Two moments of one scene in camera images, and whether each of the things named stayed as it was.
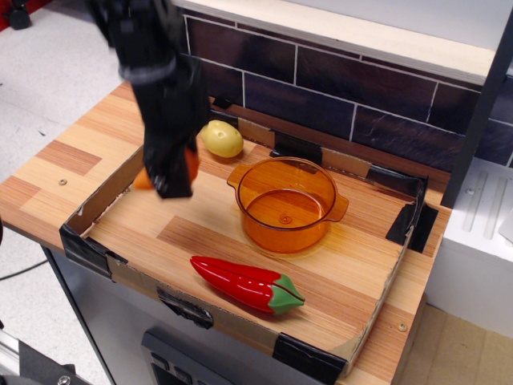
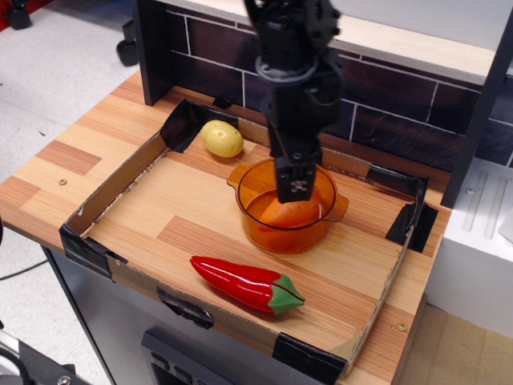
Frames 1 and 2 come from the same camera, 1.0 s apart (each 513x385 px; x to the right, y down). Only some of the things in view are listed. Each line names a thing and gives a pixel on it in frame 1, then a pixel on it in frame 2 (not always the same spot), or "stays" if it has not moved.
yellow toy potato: x=222 y=138 stays
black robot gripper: x=174 y=98 → x=300 y=102
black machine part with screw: x=37 y=368 stays
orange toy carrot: x=142 y=180 → x=291 y=215
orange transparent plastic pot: x=287 y=204 stays
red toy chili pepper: x=256 y=289 stays
